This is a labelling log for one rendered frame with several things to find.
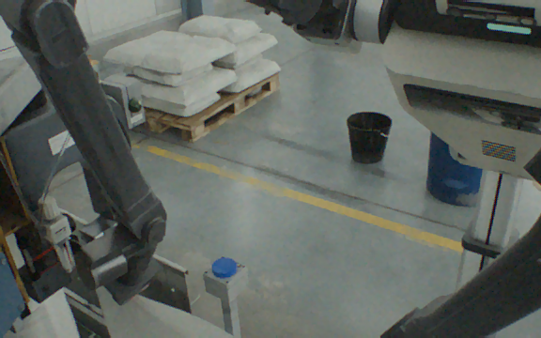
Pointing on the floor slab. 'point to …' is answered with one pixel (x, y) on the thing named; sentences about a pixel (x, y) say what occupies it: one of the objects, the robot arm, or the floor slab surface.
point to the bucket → (368, 135)
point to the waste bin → (451, 176)
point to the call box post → (231, 317)
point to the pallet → (154, 118)
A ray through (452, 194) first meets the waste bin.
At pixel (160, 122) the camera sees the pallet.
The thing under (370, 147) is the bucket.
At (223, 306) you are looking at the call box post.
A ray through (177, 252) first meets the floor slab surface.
